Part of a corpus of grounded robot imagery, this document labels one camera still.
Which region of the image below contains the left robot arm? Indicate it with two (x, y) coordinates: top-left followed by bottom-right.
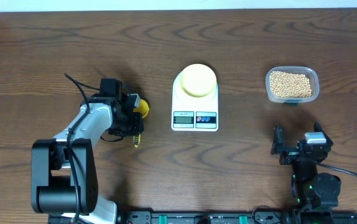
(31, 92), (144, 223)

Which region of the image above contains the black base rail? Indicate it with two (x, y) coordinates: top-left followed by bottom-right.
(116, 209), (357, 224)

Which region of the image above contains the pale yellow bowl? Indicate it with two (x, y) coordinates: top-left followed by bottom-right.
(180, 63), (217, 98)

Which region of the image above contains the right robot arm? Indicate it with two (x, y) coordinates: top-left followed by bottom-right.
(271, 123), (357, 224)

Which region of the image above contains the yellow measuring scoop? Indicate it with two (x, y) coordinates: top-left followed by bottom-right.
(133, 99), (149, 147)

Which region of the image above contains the left black camera cable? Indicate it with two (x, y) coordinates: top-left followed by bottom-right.
(63, 73), (101, 113)

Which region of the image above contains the clear plastic container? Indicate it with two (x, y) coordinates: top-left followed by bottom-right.
(265, 66), (320, 104)

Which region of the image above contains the soybeans pile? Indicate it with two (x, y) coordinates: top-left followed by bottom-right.
(269, 71), (312, 98)

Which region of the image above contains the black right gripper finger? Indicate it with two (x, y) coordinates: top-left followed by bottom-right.
(271, 124), (284, 155)
(313, 122), (325, 134)

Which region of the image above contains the white digital kitchen scale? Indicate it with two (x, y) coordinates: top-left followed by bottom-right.
(171, 72), (219, 132)

